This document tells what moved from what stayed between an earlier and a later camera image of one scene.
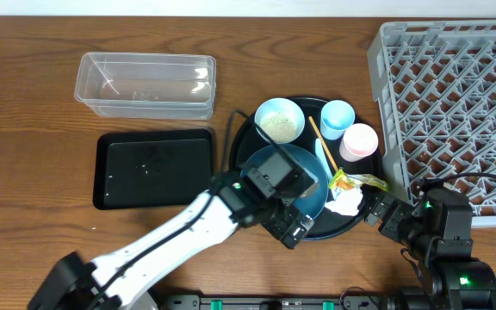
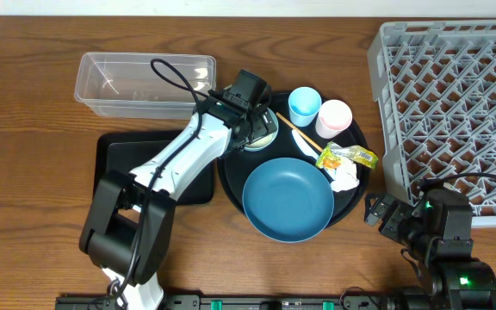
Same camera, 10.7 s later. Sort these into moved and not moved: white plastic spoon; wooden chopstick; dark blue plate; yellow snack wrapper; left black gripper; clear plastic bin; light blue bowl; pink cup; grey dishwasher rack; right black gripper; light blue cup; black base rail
Moved: wooden chopstick; pink cup; yellow snack wrapper; dark blue plate; left black gripper; light blue bowl; light blue cup; white plastic spoon
Not moved: grey dishwasher rack; clear plastic bin; right black gripper; black base rail
